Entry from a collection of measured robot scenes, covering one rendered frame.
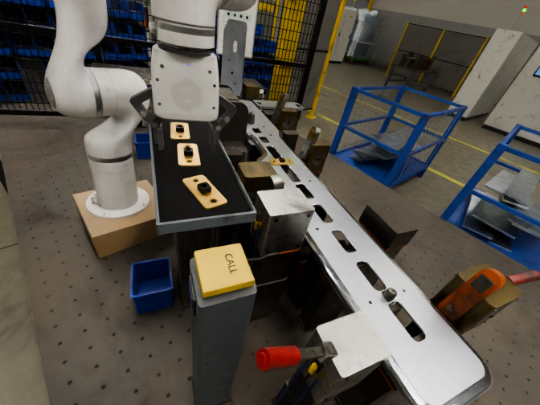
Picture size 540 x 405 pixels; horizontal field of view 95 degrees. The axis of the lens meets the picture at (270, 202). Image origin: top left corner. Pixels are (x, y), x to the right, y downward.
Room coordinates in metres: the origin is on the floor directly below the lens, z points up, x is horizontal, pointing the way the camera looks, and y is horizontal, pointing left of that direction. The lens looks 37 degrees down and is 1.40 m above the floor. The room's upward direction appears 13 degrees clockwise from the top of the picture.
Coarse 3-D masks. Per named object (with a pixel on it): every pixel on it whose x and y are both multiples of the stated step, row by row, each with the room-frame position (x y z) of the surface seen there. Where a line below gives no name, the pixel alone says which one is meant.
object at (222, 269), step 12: (204, 252) 0.19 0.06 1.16; (216, 252) 0.20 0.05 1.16; (228, 252) 0.20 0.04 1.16; (240, 252) 0.21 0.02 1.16; (204, 264) 0.18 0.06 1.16; (216, 264) 0.18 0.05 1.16; (228, 264) 0.18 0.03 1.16; (240, 264) 0.19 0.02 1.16; (204, 276) 0.16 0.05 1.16; (216, 276) 0.16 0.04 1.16; (228, 276) 0.17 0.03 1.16; (240, 276) 0.17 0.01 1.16; (252, 276) 0.18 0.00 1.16; (204, 288) 0.15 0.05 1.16; (216, 288) 0.15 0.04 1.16; (228, 288) 0.16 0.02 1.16
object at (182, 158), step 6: (180, 144) 0.44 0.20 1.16; (186, 144) 0.45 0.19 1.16; (192, 144) 0.45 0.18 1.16; (180, 150) 0.42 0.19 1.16; (186, 150) 0.41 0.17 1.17; (192, 150) 0.41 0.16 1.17; (180, 156) 0.40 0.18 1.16; (186, 156) 0.40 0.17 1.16; (192, 156) 0.41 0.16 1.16; (198, 156) 0.41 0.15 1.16; (180, 162) 0.37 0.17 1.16; (186, 162) 0.38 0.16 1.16; (192, 162) 0.38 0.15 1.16; (198, 162) 0.39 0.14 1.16
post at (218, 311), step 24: (192, 264) 0.19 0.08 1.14; (192, 288) 0.16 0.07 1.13; (240, 288) 0.17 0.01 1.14; (192, 312) 0.18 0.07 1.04; (216, 312) 0.15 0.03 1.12; (240, 312) 0.16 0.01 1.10; (192, 336) 0.18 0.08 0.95; (216, 336) 0.15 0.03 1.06; (240, 336) 0.16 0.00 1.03; (216, 360) 0.15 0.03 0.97; (216, 384) 0.15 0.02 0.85
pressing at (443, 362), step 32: (256, 128) 1.03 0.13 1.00; (256, 160) 0.74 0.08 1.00; (320, 192) 0.64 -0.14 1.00; (320, 224) 0.49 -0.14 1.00; (352, 224) 0.52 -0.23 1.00; (320, 256) 0.38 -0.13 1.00; (352, 256) 0.40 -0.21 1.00; (384, 256) 0.43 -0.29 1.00; (352, 288) 0.31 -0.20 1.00; (416, 288) 0.35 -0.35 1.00; (384, 320) 0.26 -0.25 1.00; (416, 320) 0.28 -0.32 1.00; (416, 352) 0.22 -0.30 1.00; (448, 352) 0.23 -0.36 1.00; (416, 384) 0.17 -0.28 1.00; (448, 384) 0.18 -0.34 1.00; (480, 384) 0.19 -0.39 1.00
